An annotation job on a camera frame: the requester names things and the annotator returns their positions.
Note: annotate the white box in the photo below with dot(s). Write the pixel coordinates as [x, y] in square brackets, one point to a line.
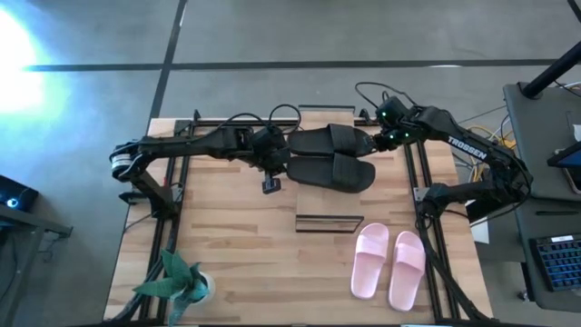
[481, 231]

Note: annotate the black pole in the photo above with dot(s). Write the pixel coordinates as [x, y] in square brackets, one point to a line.
[551, 72]

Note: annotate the pink foam slide sandal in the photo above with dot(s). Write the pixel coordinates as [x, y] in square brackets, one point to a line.
[407, 272]
[370, 259]

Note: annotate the black device blue light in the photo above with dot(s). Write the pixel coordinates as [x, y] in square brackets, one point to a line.
[16, 193]

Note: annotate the black metal wooden shelf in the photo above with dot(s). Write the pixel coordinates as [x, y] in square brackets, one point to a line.
[327, 204]

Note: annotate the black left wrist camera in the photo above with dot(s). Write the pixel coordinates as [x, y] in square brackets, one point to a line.
[271, 185]

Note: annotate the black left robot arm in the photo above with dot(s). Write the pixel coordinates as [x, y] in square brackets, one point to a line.
[181, 145]

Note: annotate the grey side desk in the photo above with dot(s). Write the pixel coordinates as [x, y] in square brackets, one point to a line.
[540, 136]
[526, 254]

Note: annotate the grey metal table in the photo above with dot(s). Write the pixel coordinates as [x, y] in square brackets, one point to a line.
[27, 222]

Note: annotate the black aluminium frame rail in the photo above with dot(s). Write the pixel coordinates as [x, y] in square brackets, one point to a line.
[176, 236]
[412, 163]
[426, 163]
[218, 121]
[154, 272]

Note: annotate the black foam slide sandal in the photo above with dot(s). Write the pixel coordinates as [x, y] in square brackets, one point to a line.
[333, 175]
[327, 138]

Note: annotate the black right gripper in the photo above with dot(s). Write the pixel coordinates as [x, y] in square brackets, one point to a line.
[397, 140]

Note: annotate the black tablet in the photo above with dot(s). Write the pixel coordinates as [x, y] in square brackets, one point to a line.
[569, 159]

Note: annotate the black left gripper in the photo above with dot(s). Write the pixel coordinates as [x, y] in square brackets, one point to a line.
[270, 141]

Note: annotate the potted green plant white pot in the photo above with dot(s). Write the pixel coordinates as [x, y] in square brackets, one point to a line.
[181, 281]

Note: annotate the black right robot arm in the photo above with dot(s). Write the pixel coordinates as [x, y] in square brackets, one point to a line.
[467, 147]

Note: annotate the black keyboard blue keys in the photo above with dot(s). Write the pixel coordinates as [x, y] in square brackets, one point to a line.
[560, 263]

